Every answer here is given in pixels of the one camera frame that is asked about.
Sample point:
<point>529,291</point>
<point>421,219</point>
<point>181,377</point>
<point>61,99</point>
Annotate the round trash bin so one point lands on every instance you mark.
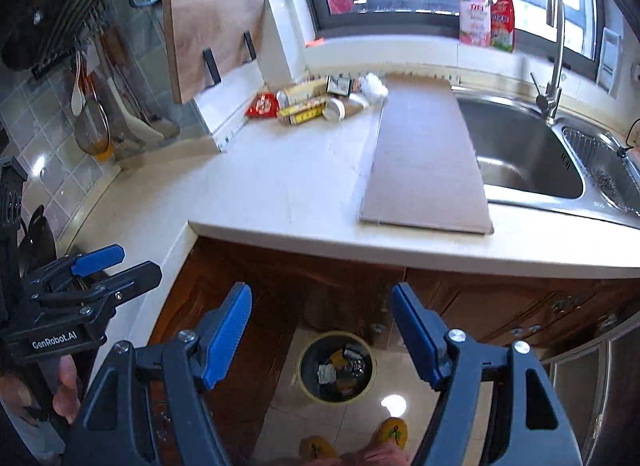
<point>305,376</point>

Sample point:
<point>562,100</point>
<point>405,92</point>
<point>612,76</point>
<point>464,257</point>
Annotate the white paper cup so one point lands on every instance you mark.
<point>334,108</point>

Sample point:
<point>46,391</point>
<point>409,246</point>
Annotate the red spray bottle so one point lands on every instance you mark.
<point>502,20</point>

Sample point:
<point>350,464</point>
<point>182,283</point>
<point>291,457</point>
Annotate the brown cardboard sheet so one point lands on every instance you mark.
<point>425,160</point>

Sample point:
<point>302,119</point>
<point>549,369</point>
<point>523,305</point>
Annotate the black cutting board holder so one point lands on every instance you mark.
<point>212,68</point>

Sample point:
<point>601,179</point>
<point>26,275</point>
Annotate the white spatula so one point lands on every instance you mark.
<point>145,131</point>

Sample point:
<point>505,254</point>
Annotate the wooden cutting board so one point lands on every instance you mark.
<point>215,25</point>

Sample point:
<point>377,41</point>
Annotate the white socket cover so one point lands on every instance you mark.
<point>609,60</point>

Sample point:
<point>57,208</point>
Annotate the yellow snack packet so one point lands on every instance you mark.
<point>337,358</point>

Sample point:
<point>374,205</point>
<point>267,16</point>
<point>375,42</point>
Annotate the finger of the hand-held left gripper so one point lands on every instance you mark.
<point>97,258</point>
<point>135,277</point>

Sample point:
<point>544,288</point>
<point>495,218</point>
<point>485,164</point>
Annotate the steel wool scourer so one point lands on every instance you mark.
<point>607,180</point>

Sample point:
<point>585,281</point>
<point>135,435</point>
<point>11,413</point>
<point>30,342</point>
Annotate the black range hood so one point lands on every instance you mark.
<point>30,5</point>

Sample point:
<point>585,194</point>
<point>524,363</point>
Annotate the white rice paddle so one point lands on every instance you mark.
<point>76,100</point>

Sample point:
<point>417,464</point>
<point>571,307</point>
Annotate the stainless steel sink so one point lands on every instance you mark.
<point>525,155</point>

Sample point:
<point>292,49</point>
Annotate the yellow paper box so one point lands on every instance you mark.
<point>300,113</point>

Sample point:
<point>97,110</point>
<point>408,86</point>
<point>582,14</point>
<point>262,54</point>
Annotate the white wrapper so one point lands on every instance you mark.
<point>327,374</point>

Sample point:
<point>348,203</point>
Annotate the pink soap bottle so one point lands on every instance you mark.
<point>474,15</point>

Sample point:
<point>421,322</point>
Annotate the metal mesh strainer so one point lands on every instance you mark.
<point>92,130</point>

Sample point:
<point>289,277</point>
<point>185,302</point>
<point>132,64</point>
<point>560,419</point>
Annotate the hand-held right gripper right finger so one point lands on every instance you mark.
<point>417,336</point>

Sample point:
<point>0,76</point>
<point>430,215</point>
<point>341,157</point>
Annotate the white tissue wad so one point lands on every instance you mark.
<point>375,84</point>

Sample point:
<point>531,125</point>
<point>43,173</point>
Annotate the steel faucet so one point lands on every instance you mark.
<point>550,95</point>

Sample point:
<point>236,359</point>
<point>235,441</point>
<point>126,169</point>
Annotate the red snack packet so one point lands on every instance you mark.
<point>260,106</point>

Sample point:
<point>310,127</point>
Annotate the silver foil wrapper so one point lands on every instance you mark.
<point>357,362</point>

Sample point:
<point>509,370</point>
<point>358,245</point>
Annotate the person's left hand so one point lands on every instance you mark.
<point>66,386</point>

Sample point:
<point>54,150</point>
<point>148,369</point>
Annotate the brown wooden base cabinet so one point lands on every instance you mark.
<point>350,291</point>

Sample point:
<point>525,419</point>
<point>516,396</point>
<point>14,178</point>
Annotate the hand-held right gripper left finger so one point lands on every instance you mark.
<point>225,341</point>

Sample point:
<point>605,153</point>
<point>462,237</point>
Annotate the black and white small box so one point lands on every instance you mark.
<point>340,85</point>

